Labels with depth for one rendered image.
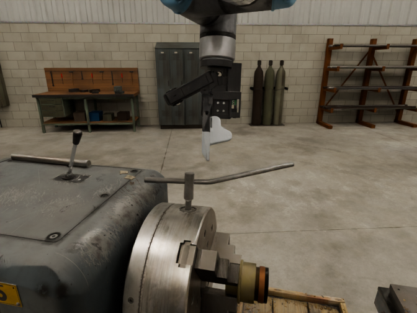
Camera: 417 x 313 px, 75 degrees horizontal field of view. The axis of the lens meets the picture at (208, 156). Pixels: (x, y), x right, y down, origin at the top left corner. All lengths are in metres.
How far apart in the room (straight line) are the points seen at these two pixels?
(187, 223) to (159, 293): 0.14
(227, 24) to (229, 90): 0.13
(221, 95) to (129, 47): 6.73
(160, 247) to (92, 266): 0.12
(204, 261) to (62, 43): 7.36
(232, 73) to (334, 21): 7.51
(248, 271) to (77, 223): 0.37
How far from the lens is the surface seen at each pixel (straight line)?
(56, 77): 7.77
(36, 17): 8.02
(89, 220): 0.60
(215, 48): 0.57
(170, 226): 0.58
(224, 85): 0.59
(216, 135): 0.54
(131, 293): 0.58
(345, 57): 8.13
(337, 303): 0.96
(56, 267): 0.52
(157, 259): 0.56
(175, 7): 0.51
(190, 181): 0.60
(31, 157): 1.01
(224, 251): 0.72
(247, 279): 0.64
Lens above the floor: 1.55
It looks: 19 degrees down
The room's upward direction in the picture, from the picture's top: straight up
